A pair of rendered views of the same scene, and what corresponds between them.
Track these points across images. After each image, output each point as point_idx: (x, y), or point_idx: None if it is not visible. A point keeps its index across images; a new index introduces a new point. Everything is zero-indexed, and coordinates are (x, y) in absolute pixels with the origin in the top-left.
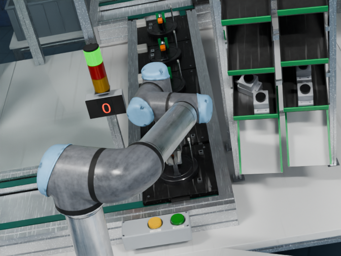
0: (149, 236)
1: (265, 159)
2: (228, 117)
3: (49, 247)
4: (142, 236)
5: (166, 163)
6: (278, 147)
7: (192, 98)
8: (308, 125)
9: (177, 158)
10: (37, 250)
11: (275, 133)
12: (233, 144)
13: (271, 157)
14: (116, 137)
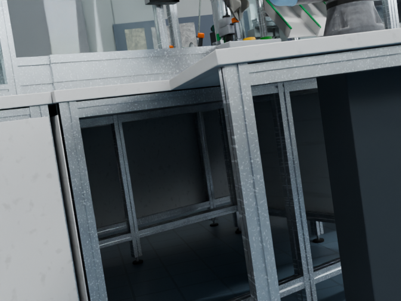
0: (251, 44)
1: (299, 29)
2: (260, 7)
3: (150, 71)
4: (246, 43)
5: (240, 3)
6: (304, 23)
7: None
8: (315, 17)
9: (241, 14)
10: (137, 74)
11: (297, 17)
12: (265, 36)
13: (303, 28)
14: (164, 40)
